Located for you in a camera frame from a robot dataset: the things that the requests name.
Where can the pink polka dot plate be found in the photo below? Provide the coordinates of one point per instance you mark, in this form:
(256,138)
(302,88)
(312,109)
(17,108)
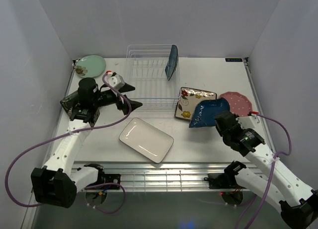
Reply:
(239,103)

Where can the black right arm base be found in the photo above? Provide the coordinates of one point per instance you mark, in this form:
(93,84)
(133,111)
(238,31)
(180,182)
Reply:
(218,181)

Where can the dark blue leaf plate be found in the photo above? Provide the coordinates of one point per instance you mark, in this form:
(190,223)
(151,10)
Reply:
(205,112)

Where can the black floral square plate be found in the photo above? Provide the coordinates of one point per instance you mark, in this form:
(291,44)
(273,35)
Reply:
(69,102)

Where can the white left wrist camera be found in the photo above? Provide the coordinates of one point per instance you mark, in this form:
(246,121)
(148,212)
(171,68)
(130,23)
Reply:
(114,80)

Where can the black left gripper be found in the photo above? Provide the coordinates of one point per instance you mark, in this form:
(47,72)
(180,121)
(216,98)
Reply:
(134,104)

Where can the white wire dish rack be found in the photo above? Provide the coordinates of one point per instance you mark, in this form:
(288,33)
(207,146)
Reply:
(145,65)

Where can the black logo label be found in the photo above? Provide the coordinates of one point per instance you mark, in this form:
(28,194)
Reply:
(233,60)

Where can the mint green round plate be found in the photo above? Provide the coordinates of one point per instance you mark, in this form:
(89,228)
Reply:
(90,66)

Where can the aluminium rail frame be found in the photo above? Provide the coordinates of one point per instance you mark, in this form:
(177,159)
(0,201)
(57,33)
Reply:
(135,177)

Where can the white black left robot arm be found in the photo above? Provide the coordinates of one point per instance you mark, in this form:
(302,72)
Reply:
(81,123)

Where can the white rectangular plate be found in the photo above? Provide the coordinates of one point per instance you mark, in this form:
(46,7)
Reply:
(146,140)

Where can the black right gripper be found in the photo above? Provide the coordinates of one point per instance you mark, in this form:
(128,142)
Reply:
(219,131)

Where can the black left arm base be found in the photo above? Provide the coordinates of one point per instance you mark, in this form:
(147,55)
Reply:
(111,178)

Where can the cream floral square plate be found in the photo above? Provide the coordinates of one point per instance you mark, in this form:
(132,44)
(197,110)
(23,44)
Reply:
(189,99)

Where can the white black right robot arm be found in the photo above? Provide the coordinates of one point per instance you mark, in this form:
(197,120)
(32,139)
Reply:
(296,201)

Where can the teal leaf-shaped plate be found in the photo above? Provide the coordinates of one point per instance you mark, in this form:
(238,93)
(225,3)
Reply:
(172,62)

